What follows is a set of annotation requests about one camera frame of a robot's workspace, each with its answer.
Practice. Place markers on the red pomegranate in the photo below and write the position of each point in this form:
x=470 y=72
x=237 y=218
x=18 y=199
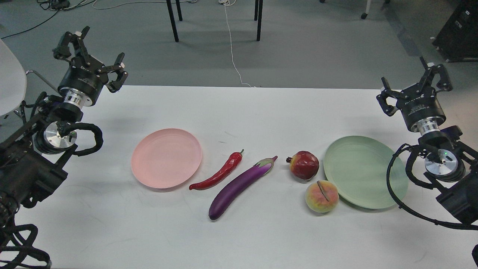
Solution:
x=303 y=165

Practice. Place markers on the red chili pepper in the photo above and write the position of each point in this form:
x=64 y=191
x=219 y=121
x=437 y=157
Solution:
x=230 y=165

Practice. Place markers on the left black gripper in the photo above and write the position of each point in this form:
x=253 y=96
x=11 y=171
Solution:
x=80 y=86

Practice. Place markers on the green plate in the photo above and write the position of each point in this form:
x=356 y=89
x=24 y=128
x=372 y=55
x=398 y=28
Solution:
x=357 y=166

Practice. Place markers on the yellow pink peach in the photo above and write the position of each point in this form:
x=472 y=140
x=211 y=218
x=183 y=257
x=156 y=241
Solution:
x=321 y=196

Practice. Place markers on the purple eggplant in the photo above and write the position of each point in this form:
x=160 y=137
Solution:
x=234 y=188

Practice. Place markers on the white chair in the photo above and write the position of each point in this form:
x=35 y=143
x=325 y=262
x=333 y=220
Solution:
x=13 y=80

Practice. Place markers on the pink plate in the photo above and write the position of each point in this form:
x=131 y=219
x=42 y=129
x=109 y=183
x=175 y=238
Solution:
x=166 y=158

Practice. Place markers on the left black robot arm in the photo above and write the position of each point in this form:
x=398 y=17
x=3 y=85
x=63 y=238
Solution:
x=33 y=157

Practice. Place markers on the black equipment case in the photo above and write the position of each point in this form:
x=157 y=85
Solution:
x=457 y=41

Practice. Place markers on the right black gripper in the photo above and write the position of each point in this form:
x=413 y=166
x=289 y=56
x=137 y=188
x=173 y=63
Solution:
x=422 y=106

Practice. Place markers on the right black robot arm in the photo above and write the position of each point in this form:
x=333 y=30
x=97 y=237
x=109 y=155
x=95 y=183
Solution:
x=440 y=160

